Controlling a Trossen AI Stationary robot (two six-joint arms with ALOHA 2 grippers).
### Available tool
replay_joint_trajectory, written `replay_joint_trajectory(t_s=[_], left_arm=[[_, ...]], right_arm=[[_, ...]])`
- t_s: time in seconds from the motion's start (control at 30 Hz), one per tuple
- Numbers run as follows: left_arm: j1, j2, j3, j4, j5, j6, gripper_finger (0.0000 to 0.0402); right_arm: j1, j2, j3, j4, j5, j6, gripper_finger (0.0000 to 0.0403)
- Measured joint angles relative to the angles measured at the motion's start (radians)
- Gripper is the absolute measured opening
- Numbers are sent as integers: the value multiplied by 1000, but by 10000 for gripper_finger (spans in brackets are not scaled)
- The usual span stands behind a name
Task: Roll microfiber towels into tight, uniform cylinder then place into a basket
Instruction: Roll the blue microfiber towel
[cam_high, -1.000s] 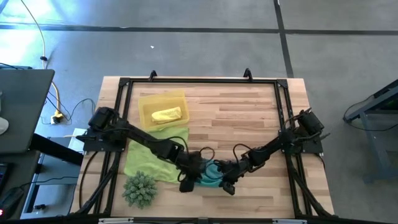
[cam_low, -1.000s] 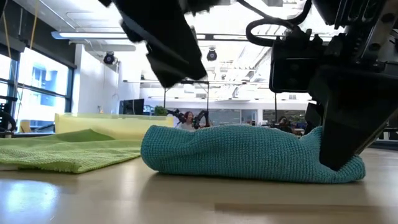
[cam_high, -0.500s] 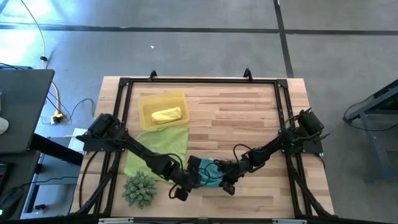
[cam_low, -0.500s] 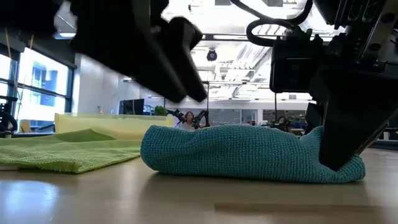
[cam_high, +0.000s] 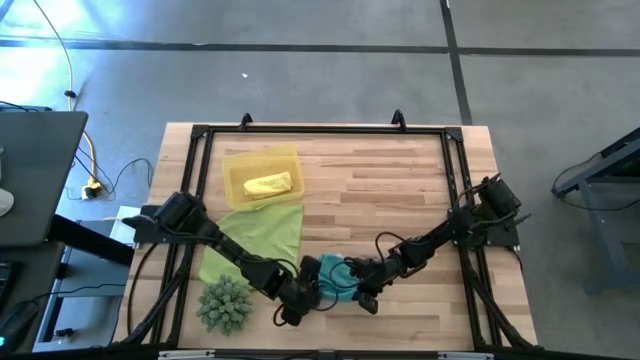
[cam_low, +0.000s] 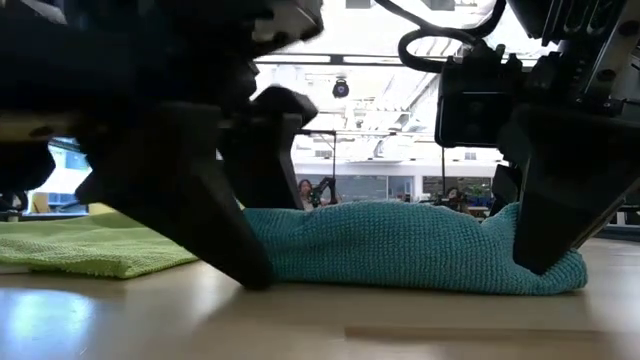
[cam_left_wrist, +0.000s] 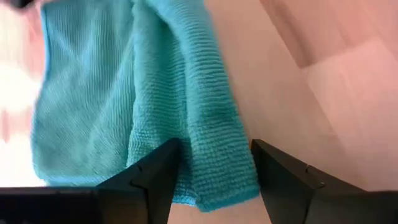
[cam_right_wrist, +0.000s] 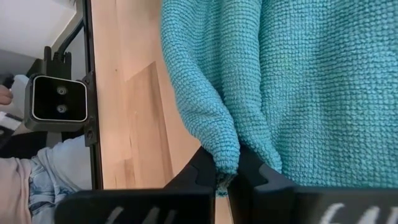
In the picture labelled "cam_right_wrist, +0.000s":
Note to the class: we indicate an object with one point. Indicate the black table-level camera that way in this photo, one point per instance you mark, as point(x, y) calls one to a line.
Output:
point(59, 99)

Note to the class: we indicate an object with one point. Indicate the teal microfiber towel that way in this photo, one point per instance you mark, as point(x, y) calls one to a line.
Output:
point(295, 93)

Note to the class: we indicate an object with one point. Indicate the person's hand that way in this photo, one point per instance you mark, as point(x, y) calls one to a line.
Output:
point(4, 95)

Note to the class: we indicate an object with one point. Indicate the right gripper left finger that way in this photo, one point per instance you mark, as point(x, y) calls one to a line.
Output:
point(174, 205)

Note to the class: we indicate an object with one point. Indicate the person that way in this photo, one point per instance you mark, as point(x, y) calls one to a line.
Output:
point(56, 165)

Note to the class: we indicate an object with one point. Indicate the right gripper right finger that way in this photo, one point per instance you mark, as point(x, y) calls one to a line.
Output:
point(280, 205)

